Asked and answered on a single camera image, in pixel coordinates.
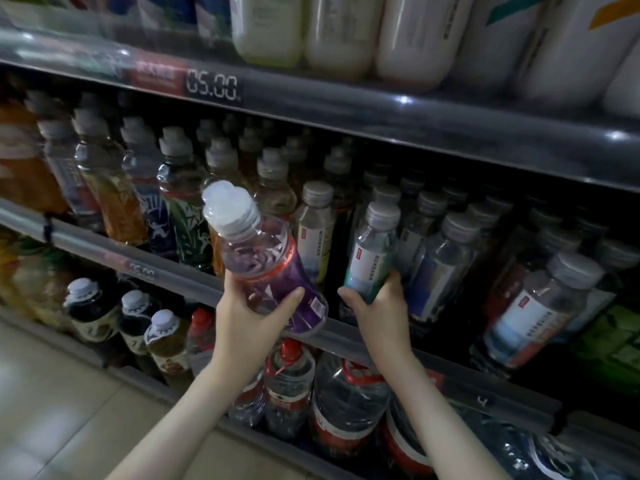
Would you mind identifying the person's left hand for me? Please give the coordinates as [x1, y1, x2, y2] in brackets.
[212, 269, 306, 388]

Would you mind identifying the person's right hand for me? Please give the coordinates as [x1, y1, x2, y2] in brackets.
[338, 269, 416, 374]

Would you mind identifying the small clear soda water bottle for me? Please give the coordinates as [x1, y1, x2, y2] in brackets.
[343, 199, 401, 304]

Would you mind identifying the purple sports drink bottle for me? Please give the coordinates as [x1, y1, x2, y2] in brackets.
[202, 179, 329, 336]

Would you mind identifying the row of large water jugs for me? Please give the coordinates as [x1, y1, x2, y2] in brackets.
[185, 305, 640, 480]

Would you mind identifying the dark grey store shelving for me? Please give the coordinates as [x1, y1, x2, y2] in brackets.
[0, 0, 640, 480]

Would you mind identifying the person's right forearm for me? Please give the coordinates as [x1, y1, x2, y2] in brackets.
[380, 353, 511, 480]

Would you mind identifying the dark price tag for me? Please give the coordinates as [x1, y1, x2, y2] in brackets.
[185, 67, 244, 106]

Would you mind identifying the red price tag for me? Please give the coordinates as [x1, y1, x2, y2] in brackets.
[132, 53, 191, 94]

